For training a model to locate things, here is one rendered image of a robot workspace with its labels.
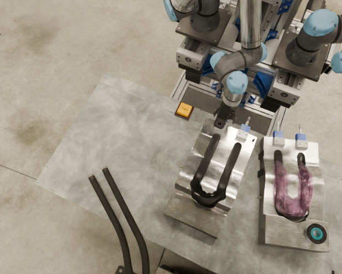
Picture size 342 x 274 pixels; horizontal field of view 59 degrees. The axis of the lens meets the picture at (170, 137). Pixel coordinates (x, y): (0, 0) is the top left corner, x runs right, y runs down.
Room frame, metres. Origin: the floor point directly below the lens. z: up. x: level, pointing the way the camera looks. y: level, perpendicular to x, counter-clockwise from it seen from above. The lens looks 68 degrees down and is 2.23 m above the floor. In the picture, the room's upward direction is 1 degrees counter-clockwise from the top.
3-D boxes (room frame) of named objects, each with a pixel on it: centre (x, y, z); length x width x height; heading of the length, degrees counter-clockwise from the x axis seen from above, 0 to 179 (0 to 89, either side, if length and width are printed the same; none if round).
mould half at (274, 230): (0.28, -0.55, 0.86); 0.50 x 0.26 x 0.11; 172
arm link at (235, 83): (0.61, -0.25, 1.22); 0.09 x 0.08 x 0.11; 24
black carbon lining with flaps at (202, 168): (0.37, -0.20, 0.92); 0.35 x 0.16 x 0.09; 154
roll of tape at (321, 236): (0.09, -0.58, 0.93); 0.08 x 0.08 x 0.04
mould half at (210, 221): (0.36, -0.19, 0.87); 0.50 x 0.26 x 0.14; 154
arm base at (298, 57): (0.89, -0.63, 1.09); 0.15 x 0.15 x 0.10
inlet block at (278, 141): (0.56, -0.53, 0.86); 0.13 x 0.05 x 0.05; 172
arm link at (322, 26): (0.89, -0.63, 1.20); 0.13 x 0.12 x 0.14; 91
